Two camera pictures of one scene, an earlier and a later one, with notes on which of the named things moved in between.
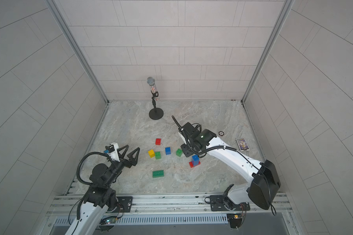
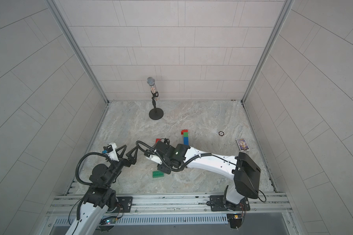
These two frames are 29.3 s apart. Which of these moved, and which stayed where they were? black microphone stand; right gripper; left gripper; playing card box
Moved: right gripper
Stayed: black microphone stand; playing card box; left gripper
